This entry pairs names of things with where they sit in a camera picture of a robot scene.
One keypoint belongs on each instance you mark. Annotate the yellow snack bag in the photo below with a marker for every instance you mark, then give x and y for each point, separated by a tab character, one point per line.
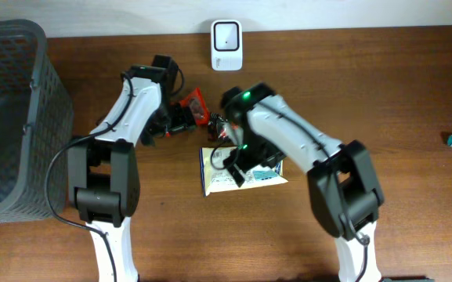
215	181

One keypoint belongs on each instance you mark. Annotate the grey plastic mesh basket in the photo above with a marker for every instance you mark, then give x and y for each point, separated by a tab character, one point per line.
36	120

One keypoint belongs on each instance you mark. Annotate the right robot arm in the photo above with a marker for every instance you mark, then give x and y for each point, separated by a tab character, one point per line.
344	191

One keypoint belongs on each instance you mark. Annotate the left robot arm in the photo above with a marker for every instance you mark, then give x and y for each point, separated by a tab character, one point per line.
103	174

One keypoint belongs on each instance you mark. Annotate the dark red snack packet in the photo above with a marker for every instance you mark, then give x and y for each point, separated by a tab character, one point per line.
195	101

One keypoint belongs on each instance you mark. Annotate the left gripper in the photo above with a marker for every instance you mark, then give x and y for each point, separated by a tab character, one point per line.
182	116

